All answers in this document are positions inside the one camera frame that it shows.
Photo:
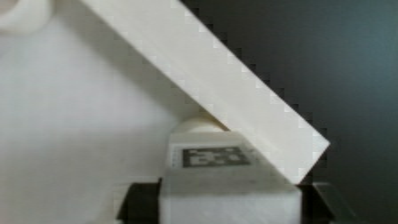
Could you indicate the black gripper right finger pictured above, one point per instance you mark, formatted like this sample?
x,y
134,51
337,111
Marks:
x,y
326,209

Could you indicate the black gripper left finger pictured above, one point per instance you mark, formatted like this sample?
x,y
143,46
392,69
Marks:
x,y
140,207

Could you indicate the white table leg with tag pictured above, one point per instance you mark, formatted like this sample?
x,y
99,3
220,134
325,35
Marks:
x,y
223,187

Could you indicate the white square tabletop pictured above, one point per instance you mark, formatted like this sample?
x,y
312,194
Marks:
x,y
115,70

